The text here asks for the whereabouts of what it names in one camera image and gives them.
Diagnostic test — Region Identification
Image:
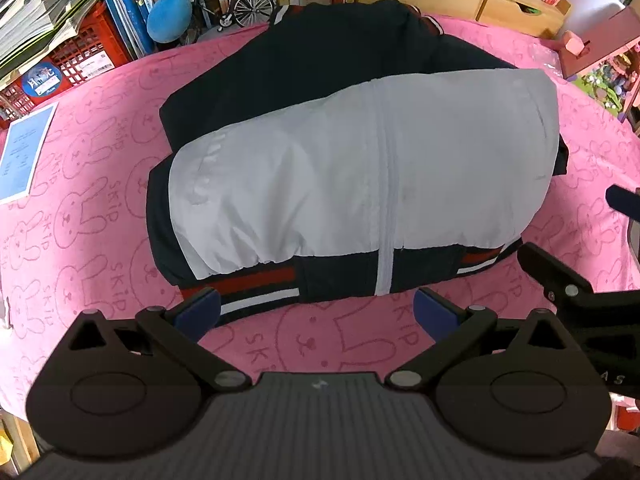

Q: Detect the stack of magazines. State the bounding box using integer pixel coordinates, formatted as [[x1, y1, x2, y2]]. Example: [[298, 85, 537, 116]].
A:
[[0, 0, 103, 81]]

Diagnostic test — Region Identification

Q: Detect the wooden drawer organizer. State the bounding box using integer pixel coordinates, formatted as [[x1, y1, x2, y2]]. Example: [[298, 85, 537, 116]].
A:
[[347, 0, 571, 38]]

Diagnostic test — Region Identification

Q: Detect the pink rabbit-print blanket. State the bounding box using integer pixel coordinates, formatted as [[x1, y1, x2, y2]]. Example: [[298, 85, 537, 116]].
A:
[[0, 10, 640, 416]]

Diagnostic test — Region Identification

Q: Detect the navy and white jacket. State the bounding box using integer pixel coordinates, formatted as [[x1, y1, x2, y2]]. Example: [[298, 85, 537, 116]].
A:
[[145, 0, 571, 328]]

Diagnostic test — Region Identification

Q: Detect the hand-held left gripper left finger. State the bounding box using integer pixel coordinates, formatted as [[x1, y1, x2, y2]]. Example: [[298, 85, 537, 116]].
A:
[[65, 286, 253, 395]]

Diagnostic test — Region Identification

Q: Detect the red plastic crate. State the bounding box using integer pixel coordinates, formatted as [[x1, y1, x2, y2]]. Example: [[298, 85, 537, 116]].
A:
[[0, 0, 136, 123]]

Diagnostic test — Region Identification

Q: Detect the light blue paper sheet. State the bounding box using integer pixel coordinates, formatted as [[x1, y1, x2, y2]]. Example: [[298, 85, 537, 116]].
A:
[[0, 101, 60, 206]]

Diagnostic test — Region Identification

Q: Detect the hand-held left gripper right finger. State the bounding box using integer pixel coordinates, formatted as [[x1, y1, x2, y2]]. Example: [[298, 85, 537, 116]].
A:
[[389, 286, 574, 393]]

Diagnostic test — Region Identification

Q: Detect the pink toy house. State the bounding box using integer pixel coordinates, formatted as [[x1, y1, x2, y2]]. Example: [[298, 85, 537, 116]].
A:
[[557, 7, 640, 121]]

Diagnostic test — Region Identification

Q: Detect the blue plush ball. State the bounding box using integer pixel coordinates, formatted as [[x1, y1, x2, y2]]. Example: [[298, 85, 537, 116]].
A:
[[146, 0, 193, 43]]

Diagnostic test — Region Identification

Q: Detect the miniature bicycle model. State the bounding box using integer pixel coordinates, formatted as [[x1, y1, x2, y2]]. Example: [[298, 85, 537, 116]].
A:
[[182, 0, 276, 31]]

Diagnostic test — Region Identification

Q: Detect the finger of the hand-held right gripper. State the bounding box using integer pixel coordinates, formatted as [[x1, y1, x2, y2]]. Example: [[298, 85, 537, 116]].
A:
[[604, 185, 640, 222], [516, 241, 640, 312]]

